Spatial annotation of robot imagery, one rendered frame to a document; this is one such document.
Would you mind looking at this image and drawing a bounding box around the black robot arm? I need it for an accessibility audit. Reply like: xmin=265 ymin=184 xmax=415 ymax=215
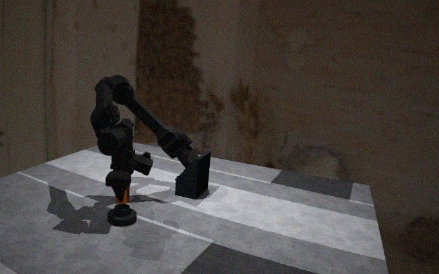
xmin=90 ymin=75 xmax=199 ymax=176

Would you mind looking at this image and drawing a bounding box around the orange tapered knob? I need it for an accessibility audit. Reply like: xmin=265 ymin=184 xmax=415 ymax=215
xmin=115 ymin=187 xmax=129 ymax=204

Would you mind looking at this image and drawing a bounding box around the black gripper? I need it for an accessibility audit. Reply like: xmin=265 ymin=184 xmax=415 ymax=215
xmin=106 ymin=146 xmax=134 ymax=201

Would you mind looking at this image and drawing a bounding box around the black round pedestal with short shaft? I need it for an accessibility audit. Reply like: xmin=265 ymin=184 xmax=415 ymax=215
xmin=107 ymin=204 xmax=137 ymax=226

